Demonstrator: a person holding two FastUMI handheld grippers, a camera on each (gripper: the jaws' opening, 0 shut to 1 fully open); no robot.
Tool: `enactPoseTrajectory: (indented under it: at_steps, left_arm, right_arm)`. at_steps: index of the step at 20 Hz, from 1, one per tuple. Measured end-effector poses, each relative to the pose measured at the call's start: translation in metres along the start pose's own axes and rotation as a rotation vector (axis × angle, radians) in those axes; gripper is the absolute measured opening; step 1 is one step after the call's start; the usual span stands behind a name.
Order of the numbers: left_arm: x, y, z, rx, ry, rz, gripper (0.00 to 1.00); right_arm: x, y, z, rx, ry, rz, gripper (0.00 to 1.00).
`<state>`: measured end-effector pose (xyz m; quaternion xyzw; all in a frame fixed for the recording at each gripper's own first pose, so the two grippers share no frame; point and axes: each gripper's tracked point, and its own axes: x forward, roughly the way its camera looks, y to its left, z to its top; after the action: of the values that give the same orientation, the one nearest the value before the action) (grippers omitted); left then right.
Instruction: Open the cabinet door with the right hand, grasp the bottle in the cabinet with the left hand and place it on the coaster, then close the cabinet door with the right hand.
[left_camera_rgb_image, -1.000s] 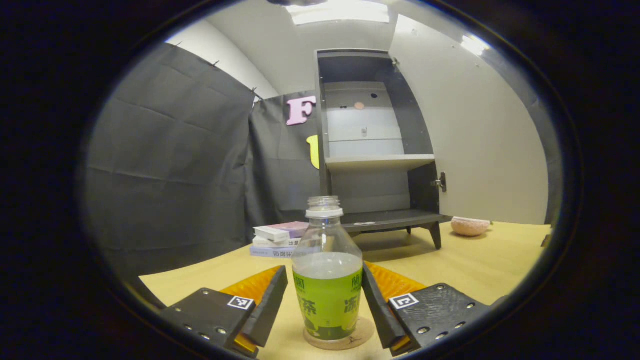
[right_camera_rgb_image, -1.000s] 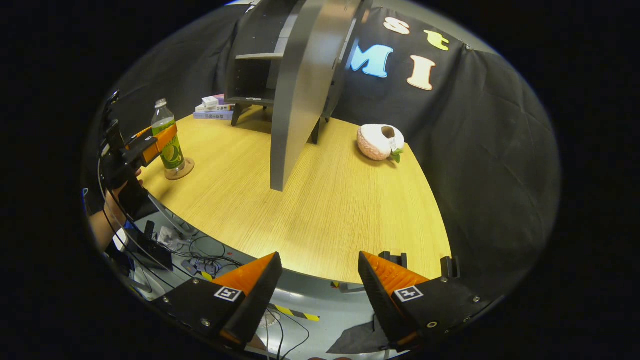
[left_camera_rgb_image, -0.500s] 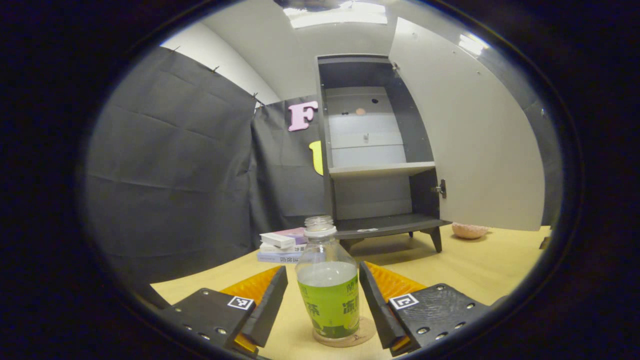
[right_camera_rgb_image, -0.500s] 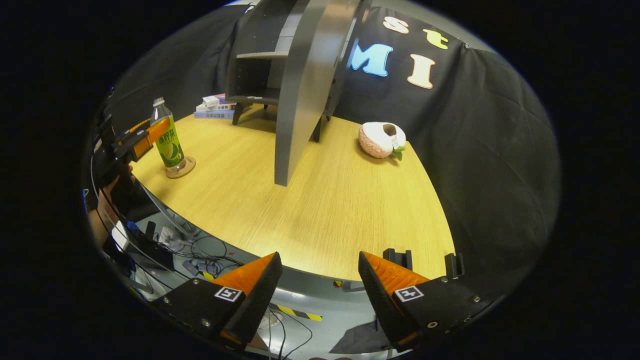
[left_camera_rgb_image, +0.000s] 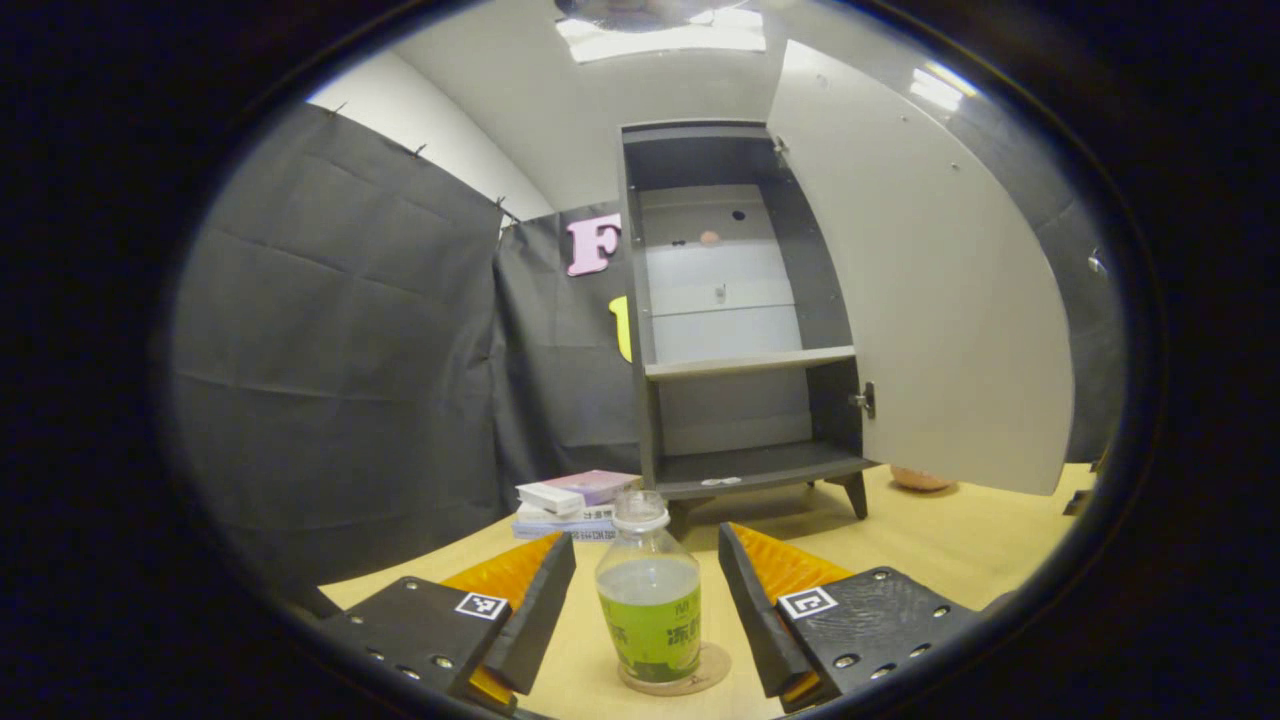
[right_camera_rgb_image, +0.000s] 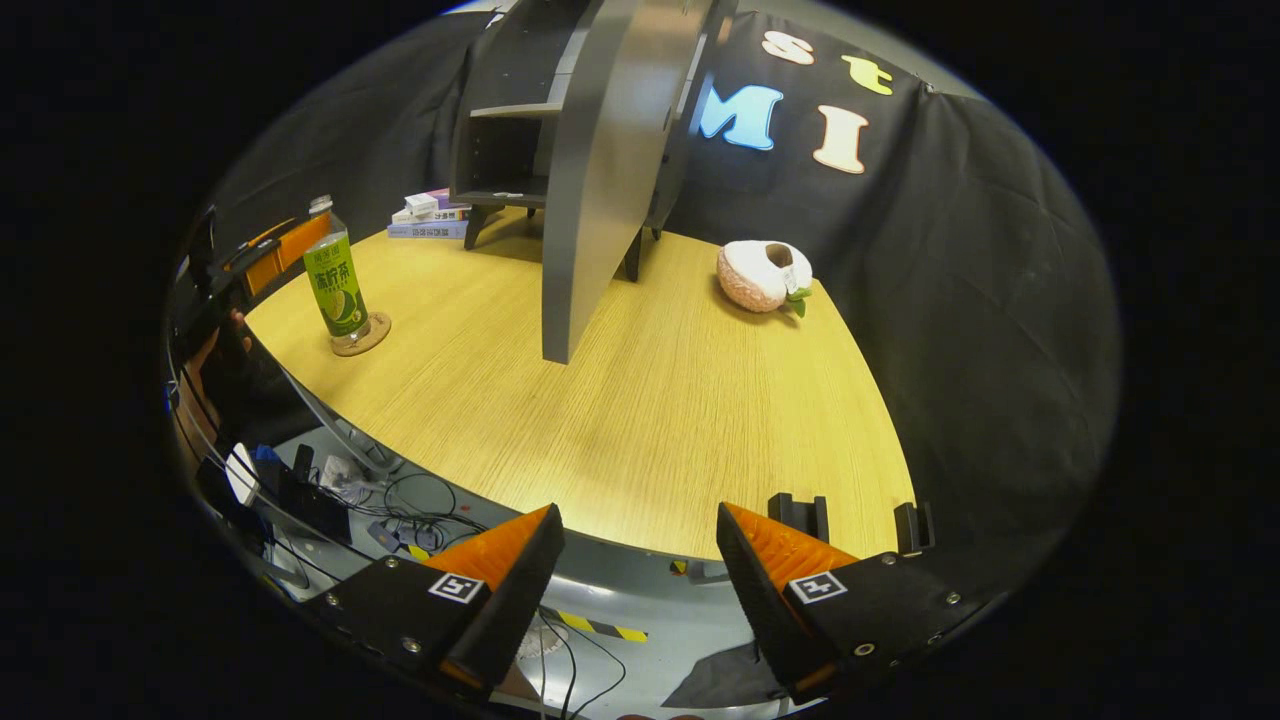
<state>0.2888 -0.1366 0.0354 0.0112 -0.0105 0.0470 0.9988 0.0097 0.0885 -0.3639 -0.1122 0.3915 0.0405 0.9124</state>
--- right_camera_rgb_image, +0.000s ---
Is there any dark cloth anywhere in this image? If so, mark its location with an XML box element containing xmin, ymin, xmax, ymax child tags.
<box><xmin>662</xmin><ymin>640</ymin><xmax>791</xmax><ymax>711</ymax></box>

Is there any tangle of black cables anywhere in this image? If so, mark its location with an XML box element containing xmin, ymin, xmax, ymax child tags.
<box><xmin>330</xmin><ymin>470</ymin><xmax>491</xmax><ymax>561</ymax></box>

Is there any grey cabinet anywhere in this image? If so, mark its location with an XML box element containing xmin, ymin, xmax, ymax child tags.
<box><xmin>450</xmin><ymin>0</ymin><xmax>741</xmax><ymax>284</ymax></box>

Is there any black backdrop cloth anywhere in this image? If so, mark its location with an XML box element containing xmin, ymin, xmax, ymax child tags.
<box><xmin>190</xmin><ymin>10</ymin><xmax>1121</xmax><ymax>601</ymax></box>

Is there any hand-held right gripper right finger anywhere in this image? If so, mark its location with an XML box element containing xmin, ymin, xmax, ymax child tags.
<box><xmin>716</xmin><ymin>502</ymin><xmax>1001</xmax><ymax>704</ymax></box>

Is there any clear bottle with green label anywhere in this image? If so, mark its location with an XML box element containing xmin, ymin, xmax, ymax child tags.
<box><xmin>303</xmin><ymin>195</ymin><xmax>371</xmax><ymax>341</ymax></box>

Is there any yellow black hazard tape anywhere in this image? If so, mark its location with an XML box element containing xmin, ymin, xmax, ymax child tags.
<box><xmin>545</xmin><ymin>607</ymin><xmax>649</xmax><ymax>643</ymax></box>

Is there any black table edge clamp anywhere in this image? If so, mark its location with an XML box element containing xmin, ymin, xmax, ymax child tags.
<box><xmin>767</xmin><ymin>492</ymin><xmax>831</xmax><ymax>546</ymax></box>
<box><xmin>893</xmin><ymin>500</ymin><xmax>936</xmax><ymax>556</ymax></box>

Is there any pink white plush toy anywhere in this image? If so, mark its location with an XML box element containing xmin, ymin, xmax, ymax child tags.
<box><xmin>716</xmin><ymin>240</ymin><xmax>813</xmax><ymax>319</ymax></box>

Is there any black box device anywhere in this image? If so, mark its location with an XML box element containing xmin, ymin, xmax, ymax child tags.
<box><xmin>275</xmin><ymin>445</ymin><xmax>353</xmax><ymax>546</ymax></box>

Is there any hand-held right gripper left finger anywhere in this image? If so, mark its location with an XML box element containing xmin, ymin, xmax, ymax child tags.
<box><xmin>305</xmin><ymin>503</ymin><xmax>566</xmax><ymax>696</ymax></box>

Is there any round cork coaster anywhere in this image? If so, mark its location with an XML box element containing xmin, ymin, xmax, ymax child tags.
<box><xmin>330</xmin><ymin>311</ymin><xmax>393</xmax><ymax>358</ymax></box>

